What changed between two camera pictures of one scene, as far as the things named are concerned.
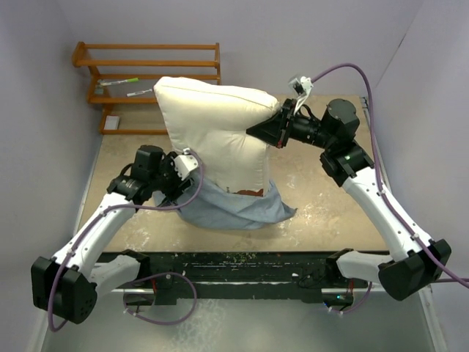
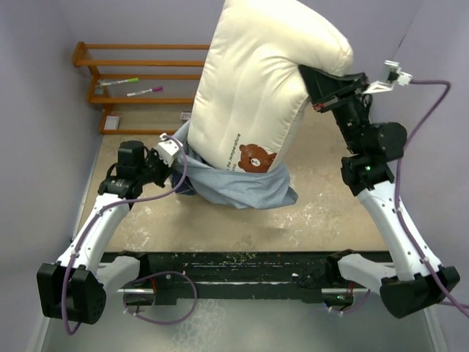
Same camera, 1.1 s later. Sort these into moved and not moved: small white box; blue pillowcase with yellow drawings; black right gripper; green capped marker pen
Moved: black right gripper; blue pillowcase with yellow drawings
Not moved: small white box; green capped marker pen
